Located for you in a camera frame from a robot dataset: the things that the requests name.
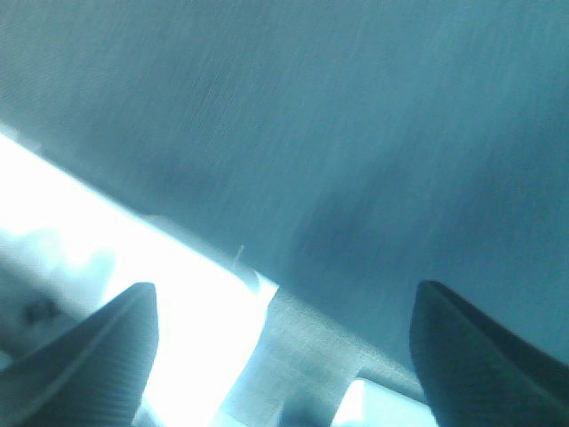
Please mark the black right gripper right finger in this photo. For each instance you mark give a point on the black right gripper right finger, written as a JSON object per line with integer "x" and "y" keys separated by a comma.
{"x": 475, "y": 372}

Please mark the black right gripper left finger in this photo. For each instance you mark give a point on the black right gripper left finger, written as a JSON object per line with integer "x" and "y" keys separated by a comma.
{"x": 94, "y": 374}

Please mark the white storage box grey rim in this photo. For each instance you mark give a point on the white storage box grey rim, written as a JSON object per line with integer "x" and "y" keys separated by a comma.
{"x": 235, "y": 349}

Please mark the black table cloth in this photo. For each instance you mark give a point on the black table cloth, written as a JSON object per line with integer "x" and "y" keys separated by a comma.
{"x": 345, "y": 149}

